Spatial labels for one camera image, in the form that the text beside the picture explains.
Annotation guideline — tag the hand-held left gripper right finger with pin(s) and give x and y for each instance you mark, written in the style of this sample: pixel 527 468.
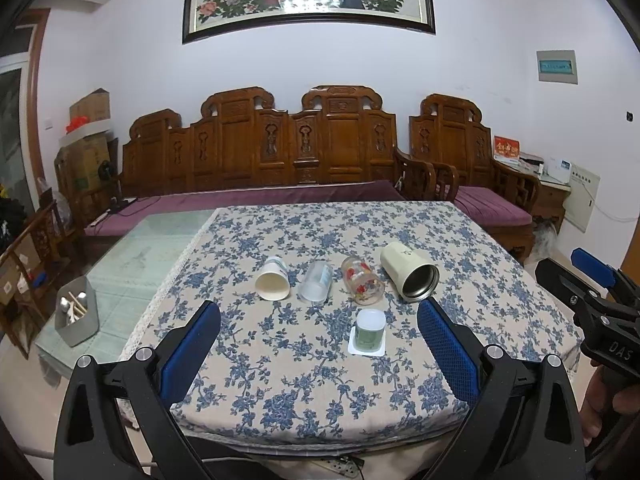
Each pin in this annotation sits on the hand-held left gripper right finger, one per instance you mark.
pixel 447 350

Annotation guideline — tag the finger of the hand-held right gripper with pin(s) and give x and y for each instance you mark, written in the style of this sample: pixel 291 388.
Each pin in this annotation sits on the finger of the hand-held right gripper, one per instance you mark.
pixel 592 264
pixel 562 280

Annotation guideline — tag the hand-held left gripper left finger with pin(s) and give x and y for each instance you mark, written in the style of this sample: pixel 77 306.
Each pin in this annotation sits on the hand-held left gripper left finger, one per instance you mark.
pixel 187 352

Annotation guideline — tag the small green cup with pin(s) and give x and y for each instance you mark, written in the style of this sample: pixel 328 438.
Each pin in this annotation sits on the small green cup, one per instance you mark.
pixel 370 332

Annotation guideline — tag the cream insulated steel cup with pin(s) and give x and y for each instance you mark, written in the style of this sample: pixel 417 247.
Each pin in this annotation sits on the cream insulated steel cup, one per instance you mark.
pixel 409 271

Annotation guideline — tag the white paper cup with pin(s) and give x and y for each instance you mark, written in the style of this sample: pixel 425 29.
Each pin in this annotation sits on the white paper cup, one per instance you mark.
pixel 272 286

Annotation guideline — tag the red flowered glass cup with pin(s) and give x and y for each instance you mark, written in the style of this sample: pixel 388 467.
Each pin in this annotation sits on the red flowered glass cup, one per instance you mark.
pixel 361 281

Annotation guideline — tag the translucent plastic cup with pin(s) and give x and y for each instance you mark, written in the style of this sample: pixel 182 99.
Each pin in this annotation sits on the translucent plastic cup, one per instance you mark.
pixel 316 284

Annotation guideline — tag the person's right hand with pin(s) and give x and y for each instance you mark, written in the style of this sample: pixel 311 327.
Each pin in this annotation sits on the person's right hand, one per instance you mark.
pixel 592 410

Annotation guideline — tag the clear plastic bag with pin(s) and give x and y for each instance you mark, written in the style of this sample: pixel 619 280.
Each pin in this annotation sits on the clear plastic bag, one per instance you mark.
pixel 544 237

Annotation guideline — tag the white metal panel door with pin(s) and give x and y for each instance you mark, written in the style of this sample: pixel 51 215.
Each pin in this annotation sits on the white metal panel door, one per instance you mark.
pixel 582 197

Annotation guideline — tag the wooden side table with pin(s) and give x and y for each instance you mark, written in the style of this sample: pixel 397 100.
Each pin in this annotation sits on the wooden side table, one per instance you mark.
pixel 550 195

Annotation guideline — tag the blue floral tablecloth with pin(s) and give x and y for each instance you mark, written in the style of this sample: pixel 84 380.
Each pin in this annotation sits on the blue floral tablecloth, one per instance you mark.
pixel 280 385

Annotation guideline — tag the square purple seat cushion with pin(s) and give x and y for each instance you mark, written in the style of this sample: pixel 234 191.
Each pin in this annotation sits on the square purple seat cushion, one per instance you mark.
pixel 492 207

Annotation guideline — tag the metal utensil holder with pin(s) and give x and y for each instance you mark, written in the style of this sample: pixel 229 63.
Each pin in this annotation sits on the metal utensil holder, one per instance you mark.
pixel 80 327

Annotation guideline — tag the wooden chopstick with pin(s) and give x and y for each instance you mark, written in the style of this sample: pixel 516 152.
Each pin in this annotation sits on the wooden chopstick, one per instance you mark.
pixel 80 302

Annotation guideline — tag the metal spoon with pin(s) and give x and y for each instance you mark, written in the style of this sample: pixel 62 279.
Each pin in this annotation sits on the metal spoon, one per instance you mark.
pixel 65 306

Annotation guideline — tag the red gift box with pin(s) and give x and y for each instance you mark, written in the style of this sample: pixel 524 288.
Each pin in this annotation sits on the red gift box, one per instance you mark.
pixel 506 148

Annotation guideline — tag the grey power strip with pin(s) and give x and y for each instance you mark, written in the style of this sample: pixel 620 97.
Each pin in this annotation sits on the grey power strip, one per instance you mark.
pixel 344 467

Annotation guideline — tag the long purple seat cushion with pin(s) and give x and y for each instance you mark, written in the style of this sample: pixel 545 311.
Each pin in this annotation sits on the long purple seat cushion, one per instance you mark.
pixel 240 197

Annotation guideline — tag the wooden chair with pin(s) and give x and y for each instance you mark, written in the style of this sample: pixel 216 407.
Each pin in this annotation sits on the wooden chair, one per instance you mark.
pixel 35 255

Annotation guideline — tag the carved wooden armchair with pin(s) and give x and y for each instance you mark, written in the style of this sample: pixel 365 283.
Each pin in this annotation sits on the carved wooden armchair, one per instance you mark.
pixel 450 135

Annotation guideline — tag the black fan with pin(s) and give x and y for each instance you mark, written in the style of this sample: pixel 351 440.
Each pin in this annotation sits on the black fan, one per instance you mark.
pixel 105 170

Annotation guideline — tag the large cardboard box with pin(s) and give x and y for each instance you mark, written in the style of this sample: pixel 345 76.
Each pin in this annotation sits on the large cardboard box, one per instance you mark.
pixel 87 165

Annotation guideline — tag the carved wooden sofa bench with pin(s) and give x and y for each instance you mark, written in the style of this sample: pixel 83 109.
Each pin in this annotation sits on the carved wooden sofa bench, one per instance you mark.
pixel 280 145

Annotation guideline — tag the small cardboard box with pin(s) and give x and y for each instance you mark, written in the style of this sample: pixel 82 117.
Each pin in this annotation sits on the small cardboard box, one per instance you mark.
pixel 91 106

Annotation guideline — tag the wooden framed door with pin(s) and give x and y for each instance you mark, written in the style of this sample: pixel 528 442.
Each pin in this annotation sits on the wooden framed door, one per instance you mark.
pixel 22 110

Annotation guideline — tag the grey wall electrical panel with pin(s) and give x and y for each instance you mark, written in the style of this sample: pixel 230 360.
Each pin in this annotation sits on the grey wall electrical panel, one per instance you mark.
pixel 556 66

